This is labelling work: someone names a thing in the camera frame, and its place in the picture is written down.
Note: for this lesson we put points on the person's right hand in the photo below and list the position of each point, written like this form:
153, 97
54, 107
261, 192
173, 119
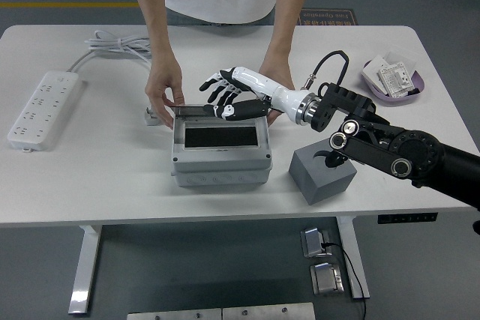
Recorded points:
161, 80

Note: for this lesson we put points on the person's left hand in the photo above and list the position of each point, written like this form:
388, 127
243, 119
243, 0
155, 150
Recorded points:
277, 70

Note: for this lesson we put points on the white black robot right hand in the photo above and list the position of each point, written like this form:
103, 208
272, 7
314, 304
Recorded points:
277, 95

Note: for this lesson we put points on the transparent hinged box lid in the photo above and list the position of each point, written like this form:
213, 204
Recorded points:
187, 110

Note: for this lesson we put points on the person's left forearm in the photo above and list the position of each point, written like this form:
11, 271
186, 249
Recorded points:
292, 9

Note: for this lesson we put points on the person's right forearm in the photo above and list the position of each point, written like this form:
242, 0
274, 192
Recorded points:
150, 9

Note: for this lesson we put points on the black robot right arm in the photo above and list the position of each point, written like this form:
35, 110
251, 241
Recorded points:
412, 147

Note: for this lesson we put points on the grey plastic junction box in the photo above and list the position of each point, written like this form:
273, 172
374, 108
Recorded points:
221, 170

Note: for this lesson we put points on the grey block battery holder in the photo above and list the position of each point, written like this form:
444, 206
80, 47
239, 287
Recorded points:
326, 189

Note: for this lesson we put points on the white power plug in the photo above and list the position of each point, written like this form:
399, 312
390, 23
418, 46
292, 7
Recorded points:
150, 120

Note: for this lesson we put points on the brown floor sign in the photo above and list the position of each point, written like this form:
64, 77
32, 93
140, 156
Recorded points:
332, 16

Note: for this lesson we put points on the plain white card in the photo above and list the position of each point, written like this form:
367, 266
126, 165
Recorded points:
371, 72

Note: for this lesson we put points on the purple oval tray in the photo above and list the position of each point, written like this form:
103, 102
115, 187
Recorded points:
386, 99

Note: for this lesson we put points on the white printed socket panel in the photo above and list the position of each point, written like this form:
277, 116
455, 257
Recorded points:
393, 78

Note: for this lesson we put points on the yellow floor tape line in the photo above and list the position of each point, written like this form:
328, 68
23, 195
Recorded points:
67, 5

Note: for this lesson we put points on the white power strip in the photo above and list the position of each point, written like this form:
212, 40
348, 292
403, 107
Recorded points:
41, 106

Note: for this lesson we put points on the clear plastic bag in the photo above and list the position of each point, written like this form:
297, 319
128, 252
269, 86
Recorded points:
403, 54

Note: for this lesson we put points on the black table control panel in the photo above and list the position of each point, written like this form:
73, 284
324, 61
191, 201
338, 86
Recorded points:
407, 218

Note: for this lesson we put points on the white table leg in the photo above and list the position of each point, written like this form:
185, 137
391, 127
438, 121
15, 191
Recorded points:
84, 271
354, 260

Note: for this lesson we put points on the grey metal base plate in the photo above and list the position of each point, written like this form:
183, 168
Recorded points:
268, 311
174, 315

